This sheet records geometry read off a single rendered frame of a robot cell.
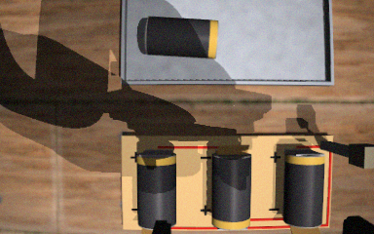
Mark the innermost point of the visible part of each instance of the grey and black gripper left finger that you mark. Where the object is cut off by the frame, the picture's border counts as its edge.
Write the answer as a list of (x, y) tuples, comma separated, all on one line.
[(162, 227)]

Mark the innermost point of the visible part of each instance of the white shallow tray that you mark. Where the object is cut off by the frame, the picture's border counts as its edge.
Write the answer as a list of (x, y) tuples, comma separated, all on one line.
[(261, 43)]

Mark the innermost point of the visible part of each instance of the pale yellow flat board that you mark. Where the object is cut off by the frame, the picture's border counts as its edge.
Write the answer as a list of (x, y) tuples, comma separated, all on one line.
[(194, 175)]

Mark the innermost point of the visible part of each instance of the black battery with gold end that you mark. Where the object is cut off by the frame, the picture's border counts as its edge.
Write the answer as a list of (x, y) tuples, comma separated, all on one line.
[(156, 190), (303, 190), (178, 37), (231, 191)]

